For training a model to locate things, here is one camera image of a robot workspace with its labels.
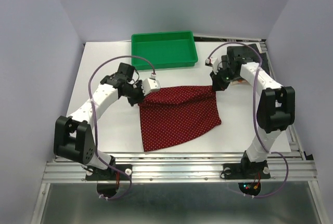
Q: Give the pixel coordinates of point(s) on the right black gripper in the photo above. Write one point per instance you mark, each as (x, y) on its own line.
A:
(217, 84)

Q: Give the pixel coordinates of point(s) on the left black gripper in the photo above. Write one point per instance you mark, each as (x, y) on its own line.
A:
(140, 98)

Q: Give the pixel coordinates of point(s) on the dark grey dotted skirt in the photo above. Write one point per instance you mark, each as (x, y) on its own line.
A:
(253, 56)

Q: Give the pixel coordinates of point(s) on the red polka dot skirt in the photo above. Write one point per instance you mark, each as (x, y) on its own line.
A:
(176, 115)

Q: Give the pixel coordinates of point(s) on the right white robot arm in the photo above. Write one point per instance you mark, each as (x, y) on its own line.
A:
(273, 105)

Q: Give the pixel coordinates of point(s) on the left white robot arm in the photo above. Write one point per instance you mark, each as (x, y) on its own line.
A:
(74, 139)

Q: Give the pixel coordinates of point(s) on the folded orange floral skirt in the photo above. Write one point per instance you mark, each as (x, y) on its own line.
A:
(238, 81)

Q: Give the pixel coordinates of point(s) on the green plastic tray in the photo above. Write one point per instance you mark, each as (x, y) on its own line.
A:
(165, 50)

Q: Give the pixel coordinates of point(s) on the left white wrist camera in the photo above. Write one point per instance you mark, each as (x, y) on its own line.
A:
(149, 86)

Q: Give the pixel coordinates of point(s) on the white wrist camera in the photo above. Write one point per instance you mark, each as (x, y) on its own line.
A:
(214, 63)
(149, 86)

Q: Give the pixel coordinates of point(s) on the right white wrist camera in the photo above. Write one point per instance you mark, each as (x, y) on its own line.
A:
(214, 63)

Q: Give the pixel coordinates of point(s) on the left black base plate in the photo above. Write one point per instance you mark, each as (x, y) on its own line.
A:
(125, 173)

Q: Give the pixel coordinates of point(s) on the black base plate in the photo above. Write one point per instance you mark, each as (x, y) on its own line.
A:
(236, 171)
(125, 173)

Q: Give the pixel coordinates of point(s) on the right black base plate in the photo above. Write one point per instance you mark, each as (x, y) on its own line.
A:
(236, 171)

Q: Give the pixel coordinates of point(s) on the aluminium rail frame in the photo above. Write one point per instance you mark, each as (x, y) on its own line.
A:
(171, 168)

